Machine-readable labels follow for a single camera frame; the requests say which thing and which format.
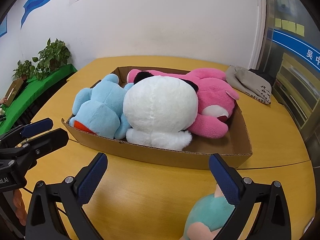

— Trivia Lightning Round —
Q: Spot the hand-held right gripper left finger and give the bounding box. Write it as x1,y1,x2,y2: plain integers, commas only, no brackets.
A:
24,152,108,240

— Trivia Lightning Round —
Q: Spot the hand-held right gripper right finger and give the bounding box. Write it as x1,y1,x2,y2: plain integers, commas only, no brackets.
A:
209,153,292,240

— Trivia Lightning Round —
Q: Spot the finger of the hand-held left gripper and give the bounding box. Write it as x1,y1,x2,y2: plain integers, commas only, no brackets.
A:
0,128,69,165
0,118,54,147

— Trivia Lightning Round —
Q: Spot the teal and peach plush toy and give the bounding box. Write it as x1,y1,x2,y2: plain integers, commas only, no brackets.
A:
183,185,236,240

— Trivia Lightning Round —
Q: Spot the blue bear plush toy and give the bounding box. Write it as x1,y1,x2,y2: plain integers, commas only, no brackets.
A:
69,74,134,140

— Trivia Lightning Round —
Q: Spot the cardboard box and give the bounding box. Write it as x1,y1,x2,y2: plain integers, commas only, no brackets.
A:
61,66,253,171

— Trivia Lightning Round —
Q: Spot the pink bear plush toy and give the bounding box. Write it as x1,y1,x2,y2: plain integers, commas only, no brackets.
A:
127,67,240,140

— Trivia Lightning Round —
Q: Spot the white panda plush toy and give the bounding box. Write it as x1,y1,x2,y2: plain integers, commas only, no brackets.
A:
122,71,199,151

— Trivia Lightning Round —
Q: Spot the person's left hand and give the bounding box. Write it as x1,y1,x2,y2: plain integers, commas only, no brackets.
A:
11,189,27,227

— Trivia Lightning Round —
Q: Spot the tan cardboard carton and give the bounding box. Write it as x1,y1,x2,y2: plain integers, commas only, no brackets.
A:
5,78,24,107

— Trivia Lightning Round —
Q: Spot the green table cloth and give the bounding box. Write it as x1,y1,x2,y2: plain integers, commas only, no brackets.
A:
0,64,78,135

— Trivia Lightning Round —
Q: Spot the small potted green plant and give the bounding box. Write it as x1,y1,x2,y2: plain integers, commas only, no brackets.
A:
12,60,36,81

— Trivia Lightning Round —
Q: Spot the large potted green plant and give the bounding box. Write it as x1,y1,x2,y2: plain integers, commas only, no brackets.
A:
32,38,72,81

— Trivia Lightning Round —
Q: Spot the grey cloth bag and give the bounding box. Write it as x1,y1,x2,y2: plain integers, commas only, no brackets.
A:
225,65,273,105

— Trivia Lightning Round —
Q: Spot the cream shelf unit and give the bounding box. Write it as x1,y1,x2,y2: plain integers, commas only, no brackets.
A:
271,52,320,130

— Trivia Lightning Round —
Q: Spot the blue window banner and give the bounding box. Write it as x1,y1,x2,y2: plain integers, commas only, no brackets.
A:
272,29,320,67

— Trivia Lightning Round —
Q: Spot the blue wall poster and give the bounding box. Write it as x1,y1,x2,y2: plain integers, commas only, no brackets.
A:
0,15,7,38

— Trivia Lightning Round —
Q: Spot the blue wave wall decal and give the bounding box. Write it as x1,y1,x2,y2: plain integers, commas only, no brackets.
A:
21,0,67,29

